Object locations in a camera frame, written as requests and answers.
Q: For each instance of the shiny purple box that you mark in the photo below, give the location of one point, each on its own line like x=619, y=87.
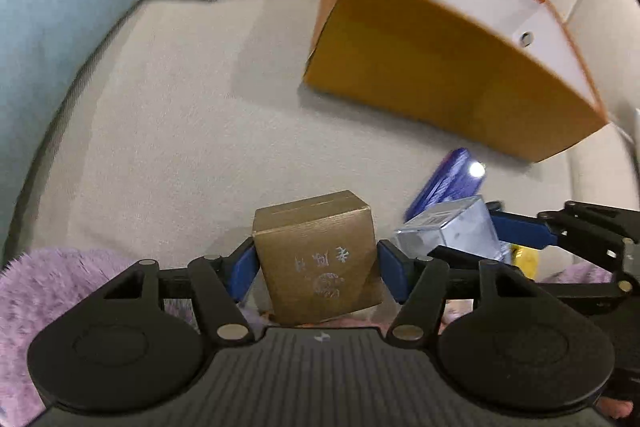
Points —
x=440, y=187

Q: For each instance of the gold cardboard box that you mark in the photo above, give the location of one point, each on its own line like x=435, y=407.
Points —
x=320, y=257

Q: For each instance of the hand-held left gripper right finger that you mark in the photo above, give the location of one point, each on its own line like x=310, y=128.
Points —
x=392, y=274

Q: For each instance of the purple fluffy clothing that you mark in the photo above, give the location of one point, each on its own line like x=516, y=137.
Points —
x=35, y=307

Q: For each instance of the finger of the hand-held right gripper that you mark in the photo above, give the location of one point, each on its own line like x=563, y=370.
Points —
x=575, y=294
x=522, y=227

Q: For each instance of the clear plastic box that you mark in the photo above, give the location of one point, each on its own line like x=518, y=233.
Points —
x=460, y=227

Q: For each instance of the orange storage box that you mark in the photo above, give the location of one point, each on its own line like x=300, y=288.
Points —
x=425, y=62

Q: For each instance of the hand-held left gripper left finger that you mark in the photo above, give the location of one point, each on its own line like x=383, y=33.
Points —
x=242, y=269

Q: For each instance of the light blue cushion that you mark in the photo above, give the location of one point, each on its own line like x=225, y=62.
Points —
x=45, y=57

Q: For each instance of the small yellow item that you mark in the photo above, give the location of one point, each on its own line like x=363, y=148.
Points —
x=524, y=261

